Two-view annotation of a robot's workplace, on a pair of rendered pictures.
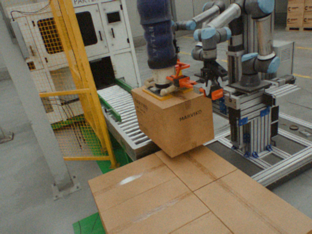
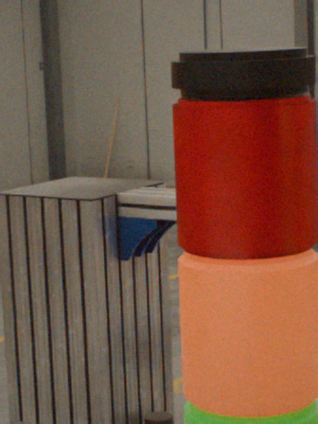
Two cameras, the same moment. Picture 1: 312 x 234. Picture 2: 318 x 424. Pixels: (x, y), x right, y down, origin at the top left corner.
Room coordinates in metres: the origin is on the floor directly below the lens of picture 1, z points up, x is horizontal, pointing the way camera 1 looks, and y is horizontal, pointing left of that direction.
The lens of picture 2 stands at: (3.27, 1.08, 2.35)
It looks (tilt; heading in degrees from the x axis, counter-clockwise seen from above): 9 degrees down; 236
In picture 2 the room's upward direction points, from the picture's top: 2 degrees counter-clockwise
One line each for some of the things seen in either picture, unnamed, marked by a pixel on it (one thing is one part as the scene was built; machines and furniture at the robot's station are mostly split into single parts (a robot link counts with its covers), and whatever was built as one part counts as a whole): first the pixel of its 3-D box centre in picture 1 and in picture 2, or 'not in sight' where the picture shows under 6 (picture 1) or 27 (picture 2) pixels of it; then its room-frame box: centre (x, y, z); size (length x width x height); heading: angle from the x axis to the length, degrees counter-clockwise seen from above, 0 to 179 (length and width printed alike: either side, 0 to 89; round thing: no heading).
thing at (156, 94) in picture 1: (156, 91); not in sight; (1.87, -0.04, 1.10); 0.34 x 0.10 x 0.05; 22
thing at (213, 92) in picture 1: (212, 93); not in sight; (1.35, -0.35, 1.20); 0.08 x 0.07 x 0.05; 22
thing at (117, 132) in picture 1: (103, 116); not in sight; (2.98, 0.65, 0.50); 2.31 x 0.05 x 0.19; 22
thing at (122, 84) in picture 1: (134, 90); not in sight; (3.53, 0.23, 0.60); 1.60 x 0.10 x 0.09; 22
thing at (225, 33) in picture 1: (218, 35); not in sight; (1.45, -0.43, 1.50); 0.11 x 0.11 x 0.08; 34
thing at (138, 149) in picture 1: (168, 137); not in sight; (2.01, -0.09, 0.58); 0.70 x 0.03 x 0.06; 112
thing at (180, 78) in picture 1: (181, 81); not in sight; (1.68, -0.23, 1.20); 0.10 x 0.08 x 0.06; 112
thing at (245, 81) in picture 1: (250, 77); not in sight; (1.81, -0.77, 1.09); 0.15 x 0.15 x 0.10
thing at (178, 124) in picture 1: (170, 113); not in sight; (1.90, -0.13, 0.87); 0.60 x 0.40 x 0.40; 23
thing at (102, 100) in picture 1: (99, 100); not in sight; (3.33, 0.73, 0.60); 1.60 x 0.10 x 0.09; 22
